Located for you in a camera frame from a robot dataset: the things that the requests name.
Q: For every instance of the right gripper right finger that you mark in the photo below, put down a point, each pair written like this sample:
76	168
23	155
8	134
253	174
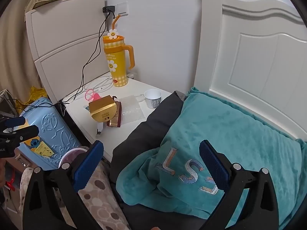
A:
260	210

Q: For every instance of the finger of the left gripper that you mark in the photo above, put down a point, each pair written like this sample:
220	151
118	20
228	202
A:
7	122
14	138

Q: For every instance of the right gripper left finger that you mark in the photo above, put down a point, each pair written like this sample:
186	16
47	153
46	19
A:
41	209

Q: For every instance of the gold box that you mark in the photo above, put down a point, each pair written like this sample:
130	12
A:
102	109

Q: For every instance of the red gold wedding envelope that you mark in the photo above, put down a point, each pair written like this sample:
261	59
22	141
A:
116	120

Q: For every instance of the clear bubble wrap sheet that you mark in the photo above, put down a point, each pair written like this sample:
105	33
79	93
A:
131	110

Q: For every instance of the white trash bin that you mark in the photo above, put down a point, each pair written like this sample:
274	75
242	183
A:
70	156

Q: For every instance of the blue Stitch suitcase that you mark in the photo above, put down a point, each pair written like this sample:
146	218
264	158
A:
54	138

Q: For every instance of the yellow plastic bag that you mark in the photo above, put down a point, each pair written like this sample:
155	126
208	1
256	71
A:
35	94

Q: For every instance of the beige curtain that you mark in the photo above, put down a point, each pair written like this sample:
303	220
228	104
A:
18	71

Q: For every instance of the pink mini fan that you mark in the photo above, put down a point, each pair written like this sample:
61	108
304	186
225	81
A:
91	95

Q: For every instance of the white bedside table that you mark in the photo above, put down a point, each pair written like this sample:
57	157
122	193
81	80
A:
77	107

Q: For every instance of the teal embroidered pillow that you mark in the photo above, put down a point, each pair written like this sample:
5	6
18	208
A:
171	188

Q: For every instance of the white cabinet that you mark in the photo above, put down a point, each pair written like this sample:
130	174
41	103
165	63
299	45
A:
63	39

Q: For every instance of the yellow flower tumbler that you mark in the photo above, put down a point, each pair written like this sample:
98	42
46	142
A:
115	48

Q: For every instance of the dark grey pillow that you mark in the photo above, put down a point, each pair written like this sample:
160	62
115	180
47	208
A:
148	134

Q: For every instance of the white ceramic cup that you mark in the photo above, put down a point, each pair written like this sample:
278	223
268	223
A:
152	98

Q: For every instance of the white bed headboard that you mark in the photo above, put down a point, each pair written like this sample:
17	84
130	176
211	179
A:
253	54

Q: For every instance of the white wall socket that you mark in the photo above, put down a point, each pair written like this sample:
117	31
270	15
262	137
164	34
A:
122	9

